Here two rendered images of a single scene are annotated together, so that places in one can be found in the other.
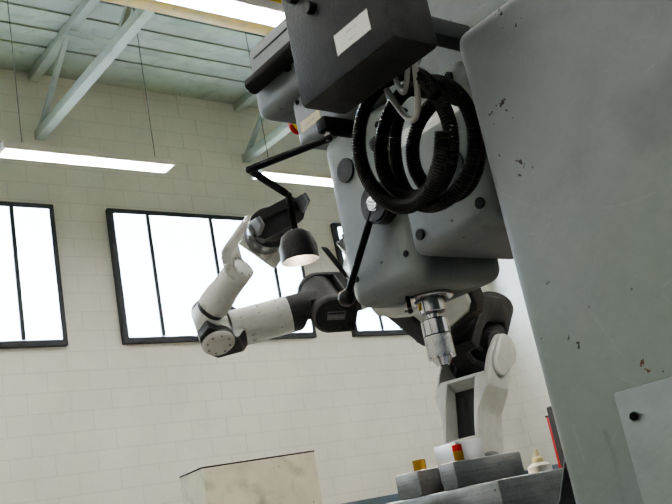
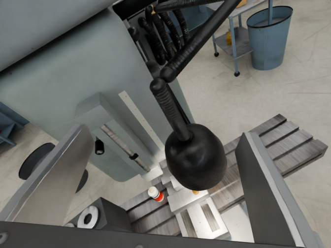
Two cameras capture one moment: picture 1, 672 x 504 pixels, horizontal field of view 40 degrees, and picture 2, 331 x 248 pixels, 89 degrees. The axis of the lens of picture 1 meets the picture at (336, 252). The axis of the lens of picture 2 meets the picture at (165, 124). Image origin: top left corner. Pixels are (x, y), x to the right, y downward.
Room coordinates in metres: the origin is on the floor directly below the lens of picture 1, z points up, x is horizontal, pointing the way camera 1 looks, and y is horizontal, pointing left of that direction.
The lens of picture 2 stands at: (1.75, 0.14, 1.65)
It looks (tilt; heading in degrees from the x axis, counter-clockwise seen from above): 43 degrees down; 222
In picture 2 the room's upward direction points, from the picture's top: 31 degrees counter-clockwise
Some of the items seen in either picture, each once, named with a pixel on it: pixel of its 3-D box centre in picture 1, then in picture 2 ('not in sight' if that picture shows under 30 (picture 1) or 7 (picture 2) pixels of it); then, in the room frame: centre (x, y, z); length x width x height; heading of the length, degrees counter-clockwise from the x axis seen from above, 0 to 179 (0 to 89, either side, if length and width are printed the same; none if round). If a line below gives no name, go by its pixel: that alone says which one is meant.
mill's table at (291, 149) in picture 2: not in sight; (180, 201); (1.58, -0.18, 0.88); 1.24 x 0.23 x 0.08; 131
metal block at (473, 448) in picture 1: (461, 461); (181, 181); (1.54, -0.13, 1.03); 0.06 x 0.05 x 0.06; 128
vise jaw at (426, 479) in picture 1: (441, 479); (188, 197); (1.59, -0.10, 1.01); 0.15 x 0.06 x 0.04; 128
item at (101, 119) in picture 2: not in sight; (127, 145); (1.63, -0.07, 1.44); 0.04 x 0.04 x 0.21; 41
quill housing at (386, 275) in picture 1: (410, 209); (113, 103); (1.55, -0.14, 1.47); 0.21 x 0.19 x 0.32; 131
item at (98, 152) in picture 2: not in sight; (99, 139); (1.65, -0.10, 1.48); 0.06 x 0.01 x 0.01; 41
